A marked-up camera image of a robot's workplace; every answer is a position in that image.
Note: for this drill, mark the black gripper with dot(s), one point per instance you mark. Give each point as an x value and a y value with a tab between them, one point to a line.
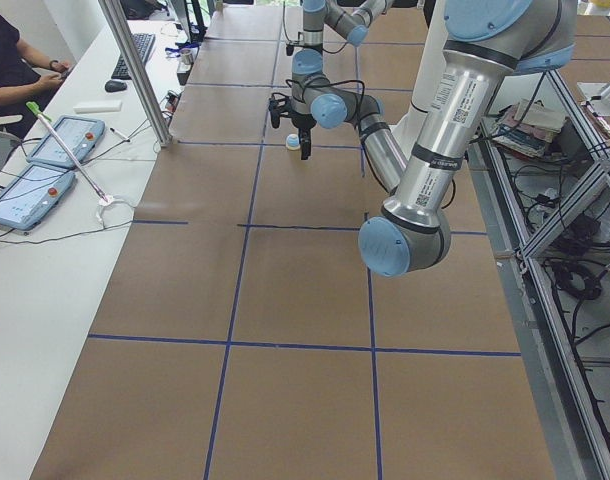
302	123

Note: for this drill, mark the stack of books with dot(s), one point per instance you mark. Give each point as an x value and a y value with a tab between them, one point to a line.
528	130

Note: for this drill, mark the seated person in black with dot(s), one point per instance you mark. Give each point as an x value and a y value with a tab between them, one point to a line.
26	75

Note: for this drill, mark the white flat box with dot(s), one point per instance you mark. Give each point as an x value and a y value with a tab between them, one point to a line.
98	106

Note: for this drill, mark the lower teach pendant tablet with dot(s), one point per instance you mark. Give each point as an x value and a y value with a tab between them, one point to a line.
29	198

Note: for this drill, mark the aluminium frame post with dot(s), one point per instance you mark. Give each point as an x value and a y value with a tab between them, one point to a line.
119	27

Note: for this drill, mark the black computer mouse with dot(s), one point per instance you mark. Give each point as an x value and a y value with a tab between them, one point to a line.
115	85

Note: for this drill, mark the teach pendant tablet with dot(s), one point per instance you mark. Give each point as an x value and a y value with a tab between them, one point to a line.
80	134
29	198

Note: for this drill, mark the aluminium frame rail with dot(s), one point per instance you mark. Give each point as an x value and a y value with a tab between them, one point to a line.
548	219

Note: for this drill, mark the black marker pen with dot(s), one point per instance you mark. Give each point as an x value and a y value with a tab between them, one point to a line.
122	136

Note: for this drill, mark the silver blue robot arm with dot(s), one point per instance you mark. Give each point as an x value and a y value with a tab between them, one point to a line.
352	27
471	48

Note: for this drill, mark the silver rod with green tip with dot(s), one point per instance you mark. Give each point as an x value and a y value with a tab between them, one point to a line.
34	108

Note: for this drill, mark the upper teach pendant tablet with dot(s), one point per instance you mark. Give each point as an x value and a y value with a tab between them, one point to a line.
80	134

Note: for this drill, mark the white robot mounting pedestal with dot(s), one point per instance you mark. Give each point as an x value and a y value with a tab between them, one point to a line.
431	68

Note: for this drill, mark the metal cup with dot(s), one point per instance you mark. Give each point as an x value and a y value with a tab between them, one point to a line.
186	56

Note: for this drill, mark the blue bell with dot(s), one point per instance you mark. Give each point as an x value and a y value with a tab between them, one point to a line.
292	142

